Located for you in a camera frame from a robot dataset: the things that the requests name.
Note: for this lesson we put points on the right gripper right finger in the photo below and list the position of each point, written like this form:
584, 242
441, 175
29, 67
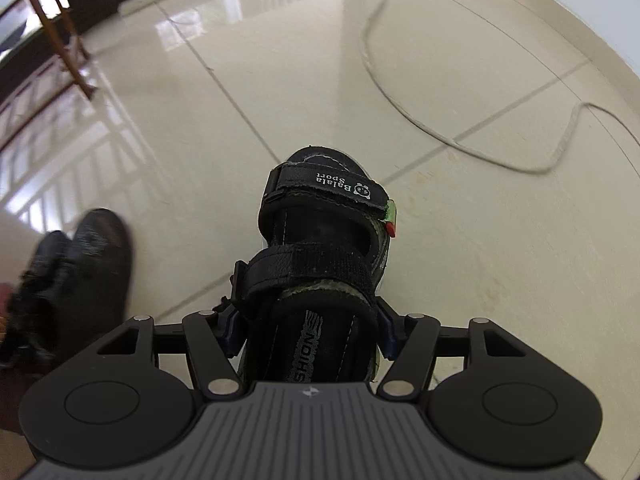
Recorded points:
408, 342

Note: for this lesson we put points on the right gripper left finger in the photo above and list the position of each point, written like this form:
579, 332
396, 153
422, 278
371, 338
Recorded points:
213, 338

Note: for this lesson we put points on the black Balala sport sandal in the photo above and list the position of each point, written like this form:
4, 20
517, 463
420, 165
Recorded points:
307, 298

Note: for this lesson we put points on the brown wooden shoe rack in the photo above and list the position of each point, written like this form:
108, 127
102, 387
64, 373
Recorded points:
74, 54

